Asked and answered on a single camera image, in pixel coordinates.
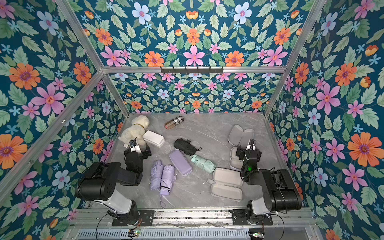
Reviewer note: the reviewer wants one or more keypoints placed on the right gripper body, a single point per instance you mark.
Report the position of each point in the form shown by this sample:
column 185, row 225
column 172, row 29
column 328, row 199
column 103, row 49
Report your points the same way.
column 250, row 150

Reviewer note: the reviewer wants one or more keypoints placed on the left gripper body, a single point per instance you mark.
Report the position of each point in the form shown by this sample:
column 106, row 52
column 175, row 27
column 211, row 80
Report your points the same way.
column 143, row 156

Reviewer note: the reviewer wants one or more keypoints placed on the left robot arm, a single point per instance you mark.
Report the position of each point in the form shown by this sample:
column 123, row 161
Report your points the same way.
column 99, row 181

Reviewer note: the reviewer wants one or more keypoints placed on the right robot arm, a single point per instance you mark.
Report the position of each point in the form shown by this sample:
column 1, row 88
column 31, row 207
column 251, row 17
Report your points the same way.
column 279, row 192

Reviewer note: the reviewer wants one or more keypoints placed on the white closed umbrella case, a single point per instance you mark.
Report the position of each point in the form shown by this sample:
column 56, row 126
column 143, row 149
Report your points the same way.
column 154, row 139

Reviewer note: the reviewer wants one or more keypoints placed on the mint green folded umbrella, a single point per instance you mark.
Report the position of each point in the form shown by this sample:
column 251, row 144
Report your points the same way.
column 204, row 164

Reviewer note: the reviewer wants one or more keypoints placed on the black folded umbrella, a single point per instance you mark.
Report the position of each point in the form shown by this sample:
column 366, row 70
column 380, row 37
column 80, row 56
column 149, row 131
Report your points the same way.
column 186, row 147

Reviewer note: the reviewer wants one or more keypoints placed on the plaid folded umbrella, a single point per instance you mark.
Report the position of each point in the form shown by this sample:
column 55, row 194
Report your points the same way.
column 174, row 122

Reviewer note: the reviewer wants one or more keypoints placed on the white plush dog toy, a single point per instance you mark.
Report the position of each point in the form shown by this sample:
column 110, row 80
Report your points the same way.
column 135, row 131

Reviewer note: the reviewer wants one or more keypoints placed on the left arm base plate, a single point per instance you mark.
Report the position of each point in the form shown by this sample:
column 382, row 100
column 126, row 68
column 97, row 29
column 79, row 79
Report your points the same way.
column 134, row 218

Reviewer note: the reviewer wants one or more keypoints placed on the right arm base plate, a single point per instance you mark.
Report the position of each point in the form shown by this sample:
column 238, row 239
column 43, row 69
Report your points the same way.
column 243, row 217

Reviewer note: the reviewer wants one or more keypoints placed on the aluminium front rail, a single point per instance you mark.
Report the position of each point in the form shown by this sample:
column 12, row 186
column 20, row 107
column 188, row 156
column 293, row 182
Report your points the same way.
column 222, row 218

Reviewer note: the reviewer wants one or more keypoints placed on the black hook rail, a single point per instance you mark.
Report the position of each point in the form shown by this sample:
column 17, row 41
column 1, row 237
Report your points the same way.
column 192, row 70

